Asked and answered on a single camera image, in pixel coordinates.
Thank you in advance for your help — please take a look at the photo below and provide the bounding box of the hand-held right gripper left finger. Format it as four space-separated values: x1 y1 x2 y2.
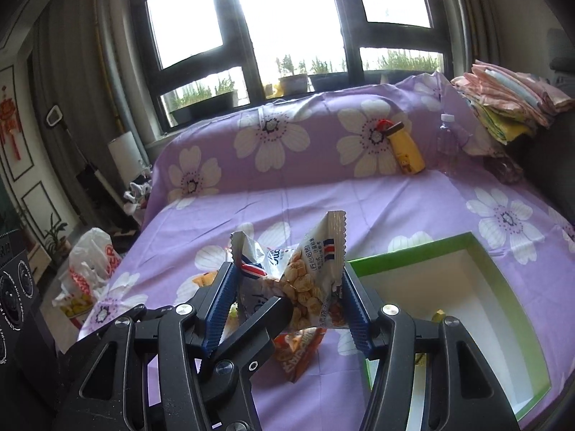
54 261 296 431

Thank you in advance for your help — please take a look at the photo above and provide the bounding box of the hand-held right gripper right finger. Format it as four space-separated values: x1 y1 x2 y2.
340 268 514 431

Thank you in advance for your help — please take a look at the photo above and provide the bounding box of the yellow snack packet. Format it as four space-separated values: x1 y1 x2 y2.
192 271 221 289

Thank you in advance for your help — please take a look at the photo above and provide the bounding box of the white bean snack packet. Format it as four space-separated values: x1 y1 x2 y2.
230 210 349 330

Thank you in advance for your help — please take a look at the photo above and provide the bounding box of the green box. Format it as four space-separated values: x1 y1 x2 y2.
348 232 552 423

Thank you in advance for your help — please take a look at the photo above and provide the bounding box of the orange snack packet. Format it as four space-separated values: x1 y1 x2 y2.
273 327 328 384

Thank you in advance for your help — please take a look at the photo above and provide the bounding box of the purple floral bedsheet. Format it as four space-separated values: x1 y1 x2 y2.
78 72 575 431

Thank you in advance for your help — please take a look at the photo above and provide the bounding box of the white and red plastic bag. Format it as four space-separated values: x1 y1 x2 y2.
51 227 124 329

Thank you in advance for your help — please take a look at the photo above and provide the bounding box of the yellow bottle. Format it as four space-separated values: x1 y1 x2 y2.
376 119 427 175

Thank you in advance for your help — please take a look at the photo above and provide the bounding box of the potted green plant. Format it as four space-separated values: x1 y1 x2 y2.
42 213 73 267

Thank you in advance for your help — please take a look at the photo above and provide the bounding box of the white cylinder lamp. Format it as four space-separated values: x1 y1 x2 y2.
108 131 147 181

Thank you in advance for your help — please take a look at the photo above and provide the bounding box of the clear plastic water bottle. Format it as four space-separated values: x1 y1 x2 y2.
435 113 472 177

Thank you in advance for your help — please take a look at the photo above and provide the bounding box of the long dark planter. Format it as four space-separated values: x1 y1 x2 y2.
170 91 239 125

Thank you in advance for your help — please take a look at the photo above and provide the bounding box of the black speaker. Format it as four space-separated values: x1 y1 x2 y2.
0 229 43 365

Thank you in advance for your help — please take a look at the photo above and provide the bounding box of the white plant pot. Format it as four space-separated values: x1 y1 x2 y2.
277 74 310 97

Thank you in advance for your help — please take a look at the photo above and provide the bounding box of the black framed window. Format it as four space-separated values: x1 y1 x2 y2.
132 0 454 129

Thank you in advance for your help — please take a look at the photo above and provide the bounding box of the stack of folded cloths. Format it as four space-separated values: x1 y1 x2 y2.
450 60 575 144

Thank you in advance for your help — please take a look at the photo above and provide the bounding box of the grey curtain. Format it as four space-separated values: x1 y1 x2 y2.
31 0 151 234

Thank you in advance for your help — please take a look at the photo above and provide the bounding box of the red knot wall decoration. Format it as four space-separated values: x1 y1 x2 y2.
0 83 23 161

